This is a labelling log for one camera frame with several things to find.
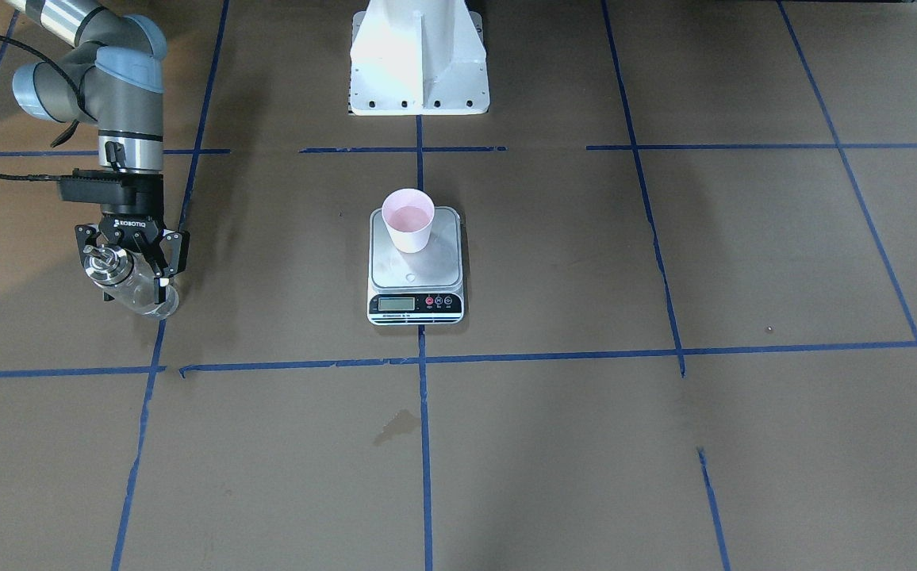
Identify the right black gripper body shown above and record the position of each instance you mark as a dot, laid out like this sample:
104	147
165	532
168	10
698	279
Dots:
132	228

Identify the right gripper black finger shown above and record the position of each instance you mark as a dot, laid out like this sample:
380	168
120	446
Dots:
169	252

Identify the clear glass sauce bottle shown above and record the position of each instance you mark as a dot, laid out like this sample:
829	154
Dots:
128	280

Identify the pink paper cup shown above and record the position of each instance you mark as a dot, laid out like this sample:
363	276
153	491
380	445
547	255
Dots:
408	214

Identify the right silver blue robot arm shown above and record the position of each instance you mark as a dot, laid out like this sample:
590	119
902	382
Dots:
113	80

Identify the white digital kitchen scale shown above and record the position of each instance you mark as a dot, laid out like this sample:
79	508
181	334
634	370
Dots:
425	287

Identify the white pedestal column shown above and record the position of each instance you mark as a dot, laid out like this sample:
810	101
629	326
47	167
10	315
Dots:
418	58

